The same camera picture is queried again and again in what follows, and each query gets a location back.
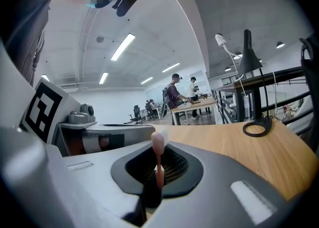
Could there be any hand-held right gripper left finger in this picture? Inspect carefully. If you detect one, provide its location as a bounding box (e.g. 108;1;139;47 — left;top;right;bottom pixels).
0;127;153;228

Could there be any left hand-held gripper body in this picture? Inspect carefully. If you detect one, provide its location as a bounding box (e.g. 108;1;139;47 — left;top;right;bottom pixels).
19;77;156;158

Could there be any white power adapter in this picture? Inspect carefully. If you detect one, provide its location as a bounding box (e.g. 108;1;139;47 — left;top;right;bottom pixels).
215;33;227;47

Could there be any black desk lamp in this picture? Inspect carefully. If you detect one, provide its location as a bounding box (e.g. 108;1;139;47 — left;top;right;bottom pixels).
236;29;273;138

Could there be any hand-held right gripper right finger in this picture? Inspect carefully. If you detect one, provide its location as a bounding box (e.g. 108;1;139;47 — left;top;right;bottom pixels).
143;142;302;228

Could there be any black metal shelf frame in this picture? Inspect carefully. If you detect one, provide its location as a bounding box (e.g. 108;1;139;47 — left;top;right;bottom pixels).
211;66;313;125

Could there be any person's grey shirt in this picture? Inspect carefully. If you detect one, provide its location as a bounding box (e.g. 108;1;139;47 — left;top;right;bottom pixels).
3;0;52;87

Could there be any wooden table with white legs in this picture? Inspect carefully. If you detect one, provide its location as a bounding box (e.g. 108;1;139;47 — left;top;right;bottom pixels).
170;96;218;126

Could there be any black head-worn camera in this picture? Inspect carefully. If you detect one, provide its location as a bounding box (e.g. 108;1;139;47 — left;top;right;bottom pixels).
111;0;142;18

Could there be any black office chair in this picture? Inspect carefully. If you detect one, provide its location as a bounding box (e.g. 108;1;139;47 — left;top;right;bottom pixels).
124;105;146;125
145;99;157;121

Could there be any white cable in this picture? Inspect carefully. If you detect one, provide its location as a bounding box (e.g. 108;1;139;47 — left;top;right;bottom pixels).
221;44;251;122

